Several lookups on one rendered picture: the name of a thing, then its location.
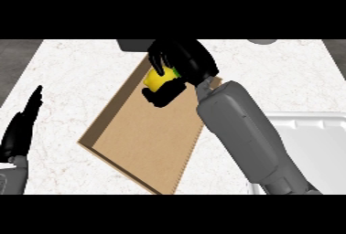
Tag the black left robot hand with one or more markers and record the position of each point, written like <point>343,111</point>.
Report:
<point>22,128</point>

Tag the white plastic tray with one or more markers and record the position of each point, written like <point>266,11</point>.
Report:
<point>310,149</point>

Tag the brown cardboard box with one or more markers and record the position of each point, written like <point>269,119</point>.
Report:
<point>148,131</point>

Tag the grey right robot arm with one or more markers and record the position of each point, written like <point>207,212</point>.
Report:
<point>245,134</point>

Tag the yellow lemon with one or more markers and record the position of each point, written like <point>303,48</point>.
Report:
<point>158,79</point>

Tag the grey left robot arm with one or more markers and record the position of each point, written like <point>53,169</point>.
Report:
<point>13,175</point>

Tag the dark grey appliance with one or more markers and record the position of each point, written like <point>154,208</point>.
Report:
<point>133,44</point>

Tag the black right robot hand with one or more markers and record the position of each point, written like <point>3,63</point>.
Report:
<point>191,61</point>

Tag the pale grey round object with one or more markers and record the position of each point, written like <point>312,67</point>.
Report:
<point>262,41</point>

